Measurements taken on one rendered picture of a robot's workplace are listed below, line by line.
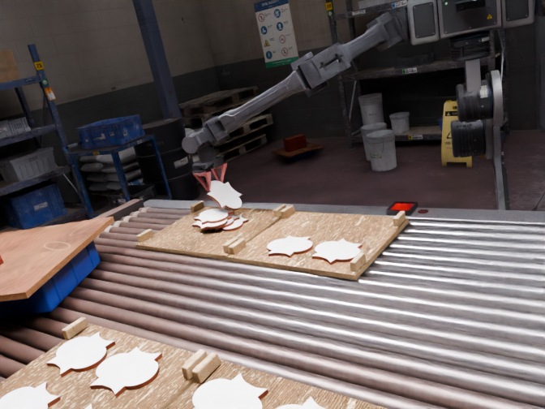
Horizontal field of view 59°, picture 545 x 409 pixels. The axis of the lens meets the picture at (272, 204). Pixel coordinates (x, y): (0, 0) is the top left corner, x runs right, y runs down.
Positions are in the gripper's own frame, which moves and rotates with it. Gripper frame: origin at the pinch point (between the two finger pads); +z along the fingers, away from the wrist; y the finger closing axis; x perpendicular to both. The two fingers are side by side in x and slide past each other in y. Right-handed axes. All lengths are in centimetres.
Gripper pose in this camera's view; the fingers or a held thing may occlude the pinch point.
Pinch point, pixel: (214, 185)
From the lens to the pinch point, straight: 170.3
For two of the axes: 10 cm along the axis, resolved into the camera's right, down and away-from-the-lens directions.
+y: 5.2, -3.7, 7.7
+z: 2.0, 9.3, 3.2
